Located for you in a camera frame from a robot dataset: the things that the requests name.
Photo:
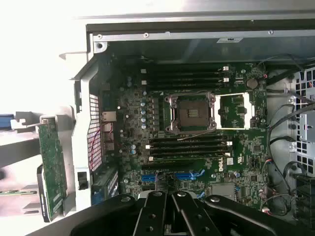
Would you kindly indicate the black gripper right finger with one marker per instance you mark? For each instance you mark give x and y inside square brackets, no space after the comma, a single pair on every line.
[197,221]

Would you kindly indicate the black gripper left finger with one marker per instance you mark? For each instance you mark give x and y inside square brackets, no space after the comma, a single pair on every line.
[152,216]

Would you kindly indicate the blue expansion slot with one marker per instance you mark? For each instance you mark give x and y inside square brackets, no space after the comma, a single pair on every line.
[183,177]

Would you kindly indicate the long black expansion slot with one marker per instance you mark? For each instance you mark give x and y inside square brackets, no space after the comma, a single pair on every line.
[165,168]

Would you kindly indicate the black RAM slot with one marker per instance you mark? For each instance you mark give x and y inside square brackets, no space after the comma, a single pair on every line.
[187,140]
[187,157]
[184,75]
[184,81]
[187,152]
[187,146]
[184,69]
[184,87]

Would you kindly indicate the thin metal locking lever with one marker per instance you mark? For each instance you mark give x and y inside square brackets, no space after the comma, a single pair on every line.
[199,135]

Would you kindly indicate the green Dell motherboard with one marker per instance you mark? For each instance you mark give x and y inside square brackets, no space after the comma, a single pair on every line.
[253,147]

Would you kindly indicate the metal CPU socket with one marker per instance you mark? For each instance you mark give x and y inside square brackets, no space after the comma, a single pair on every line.
[193,113]

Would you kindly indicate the silver network port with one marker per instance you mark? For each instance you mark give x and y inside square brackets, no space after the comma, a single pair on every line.
[108,116]

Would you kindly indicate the open metal socket cover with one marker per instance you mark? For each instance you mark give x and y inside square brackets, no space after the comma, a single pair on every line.
[249,113]

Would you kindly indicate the green RAM stick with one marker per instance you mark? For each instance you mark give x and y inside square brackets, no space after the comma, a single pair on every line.
[17,192]

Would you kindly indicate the perforated metal disk bay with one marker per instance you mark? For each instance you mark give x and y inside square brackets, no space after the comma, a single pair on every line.
[301,123]

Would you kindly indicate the grey parts rack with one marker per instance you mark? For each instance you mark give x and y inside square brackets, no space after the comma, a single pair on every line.
[24,147]

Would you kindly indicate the silver coin battery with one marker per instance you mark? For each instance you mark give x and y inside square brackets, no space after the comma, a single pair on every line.
[252,83]

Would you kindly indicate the black open PC case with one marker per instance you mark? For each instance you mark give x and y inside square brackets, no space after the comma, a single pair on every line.
[147,49]

